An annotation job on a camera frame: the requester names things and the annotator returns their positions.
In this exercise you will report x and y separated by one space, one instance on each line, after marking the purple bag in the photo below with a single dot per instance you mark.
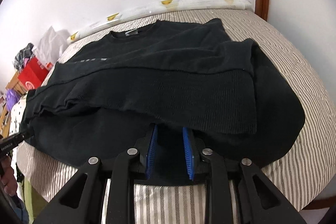
12 97

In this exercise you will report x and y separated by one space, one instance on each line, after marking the white duck-print sheet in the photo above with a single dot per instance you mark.
155 8

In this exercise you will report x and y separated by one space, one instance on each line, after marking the polka dot white fabric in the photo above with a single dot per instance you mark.
16 116

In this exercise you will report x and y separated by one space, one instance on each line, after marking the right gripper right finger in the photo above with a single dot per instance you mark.
259 200

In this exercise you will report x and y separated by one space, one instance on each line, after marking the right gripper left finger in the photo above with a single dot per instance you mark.
81 199

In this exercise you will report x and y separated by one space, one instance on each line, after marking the black sweatshirt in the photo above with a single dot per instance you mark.
167 76

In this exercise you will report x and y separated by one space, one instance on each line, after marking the plaid cloth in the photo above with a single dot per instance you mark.
23 57

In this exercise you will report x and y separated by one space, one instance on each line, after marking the wooden furniture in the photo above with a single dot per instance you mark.
5 114

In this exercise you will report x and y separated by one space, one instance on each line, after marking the red paper bag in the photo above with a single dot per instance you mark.
34 73

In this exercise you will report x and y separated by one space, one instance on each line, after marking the person's left hand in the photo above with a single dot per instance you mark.
8 179

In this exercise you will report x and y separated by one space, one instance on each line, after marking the white plastic bag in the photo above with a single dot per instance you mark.
51 46

